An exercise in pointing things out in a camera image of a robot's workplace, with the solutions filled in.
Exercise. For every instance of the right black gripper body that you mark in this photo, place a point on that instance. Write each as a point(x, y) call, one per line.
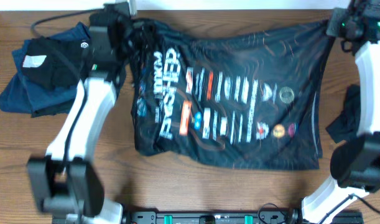
point(334, 23)

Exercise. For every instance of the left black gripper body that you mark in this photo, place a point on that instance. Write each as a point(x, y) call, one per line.
point(127, 35)

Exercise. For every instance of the black jersey with orange lines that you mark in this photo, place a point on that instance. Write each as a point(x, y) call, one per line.
point(244, 102)

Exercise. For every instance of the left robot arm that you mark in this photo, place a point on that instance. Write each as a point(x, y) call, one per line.
point(64, 182)

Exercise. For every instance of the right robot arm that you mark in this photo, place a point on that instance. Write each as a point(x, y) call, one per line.
point(354, 166)

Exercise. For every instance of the black folded shirt on stack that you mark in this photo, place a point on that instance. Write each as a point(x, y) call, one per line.
point(53, 63)

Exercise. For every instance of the dark garment at right edge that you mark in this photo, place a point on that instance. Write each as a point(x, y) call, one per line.
point(345, 126)

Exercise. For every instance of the blue folded garment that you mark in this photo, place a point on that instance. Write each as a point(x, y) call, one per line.
point(24, 96)

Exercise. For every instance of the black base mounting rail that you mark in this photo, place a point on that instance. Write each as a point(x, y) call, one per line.
point(265, 216)

